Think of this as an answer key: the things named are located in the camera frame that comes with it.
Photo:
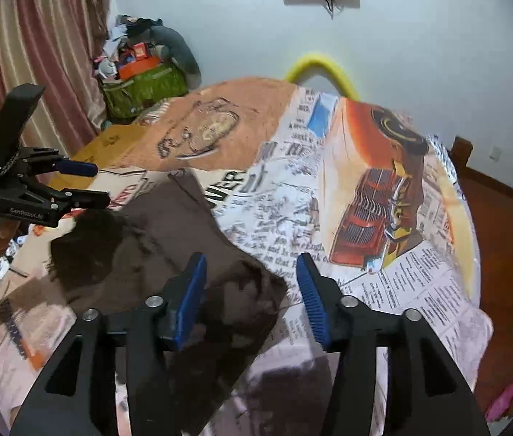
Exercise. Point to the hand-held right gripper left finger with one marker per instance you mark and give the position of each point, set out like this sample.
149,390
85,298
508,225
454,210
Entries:
189,299

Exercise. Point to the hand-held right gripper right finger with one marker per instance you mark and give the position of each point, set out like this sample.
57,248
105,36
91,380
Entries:
313,302

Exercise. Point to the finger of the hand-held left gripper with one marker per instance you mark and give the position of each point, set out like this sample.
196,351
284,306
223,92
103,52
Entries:
79,168
88,200

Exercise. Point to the brown pants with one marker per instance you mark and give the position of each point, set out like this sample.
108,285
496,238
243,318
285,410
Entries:
156,245

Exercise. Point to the pile of clothes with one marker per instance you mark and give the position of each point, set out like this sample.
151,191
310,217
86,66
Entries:
122,41

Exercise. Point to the person's left hand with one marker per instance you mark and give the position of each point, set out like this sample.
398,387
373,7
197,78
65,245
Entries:
6,236

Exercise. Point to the wooden lap board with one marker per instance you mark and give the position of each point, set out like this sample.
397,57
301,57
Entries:
106,145

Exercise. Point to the green patterned bag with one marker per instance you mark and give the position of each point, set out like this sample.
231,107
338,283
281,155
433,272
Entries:
145,91

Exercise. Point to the orange box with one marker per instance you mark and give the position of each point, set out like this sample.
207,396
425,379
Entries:
138,67

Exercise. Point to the striped red curtain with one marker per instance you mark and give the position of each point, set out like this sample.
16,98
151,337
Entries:
25,45

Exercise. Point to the pink cloth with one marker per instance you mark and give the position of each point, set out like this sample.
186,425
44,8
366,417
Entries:
501,402

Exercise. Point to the wooden bed post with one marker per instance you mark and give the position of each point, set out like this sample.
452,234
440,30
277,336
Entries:
460,150

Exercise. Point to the white wall socket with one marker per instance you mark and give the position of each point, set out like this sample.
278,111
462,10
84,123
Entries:
495,152

